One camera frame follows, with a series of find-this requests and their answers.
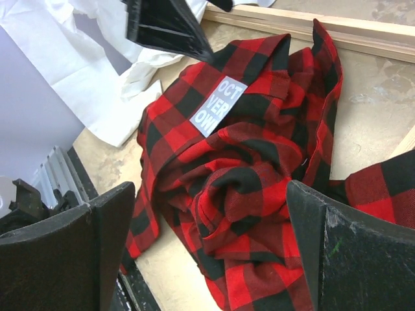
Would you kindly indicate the wooden clothes rack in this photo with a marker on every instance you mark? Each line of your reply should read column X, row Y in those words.
column 375, row 38

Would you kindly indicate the white garment on hanger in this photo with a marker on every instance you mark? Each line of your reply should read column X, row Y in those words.
column 109, row 104

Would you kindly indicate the red black plaid shirt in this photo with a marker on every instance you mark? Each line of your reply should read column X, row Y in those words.
column 219, row 148

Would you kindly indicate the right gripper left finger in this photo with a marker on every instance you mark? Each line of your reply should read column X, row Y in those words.
column 69, row 261

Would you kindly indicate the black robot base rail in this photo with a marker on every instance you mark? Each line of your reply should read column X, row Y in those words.
column 21, row 206

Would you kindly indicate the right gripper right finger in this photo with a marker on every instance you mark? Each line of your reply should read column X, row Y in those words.
column 351, row 260

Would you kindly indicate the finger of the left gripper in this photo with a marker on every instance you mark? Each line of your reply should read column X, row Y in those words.
column 167, row 25

